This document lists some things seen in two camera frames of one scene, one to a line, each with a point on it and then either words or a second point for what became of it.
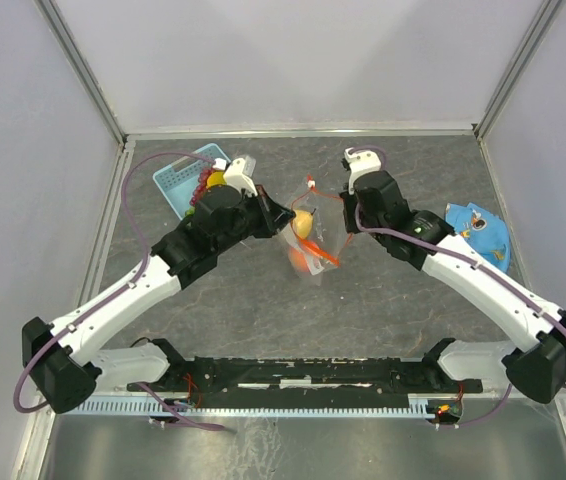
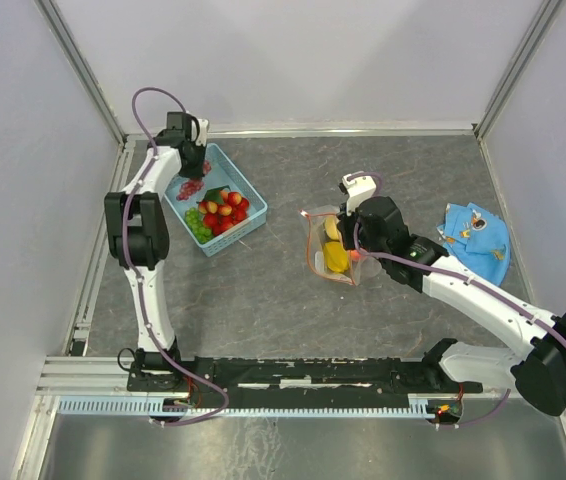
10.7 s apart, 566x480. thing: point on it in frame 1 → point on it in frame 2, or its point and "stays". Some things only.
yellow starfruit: (215, 177) → (336, 256)
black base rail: (317, 377) stays
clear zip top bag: (320, 251) → (327, 257)
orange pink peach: (298, 260) → (355, 255)
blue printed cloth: (485, 230) stays
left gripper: (274, 216) → (196, 172)
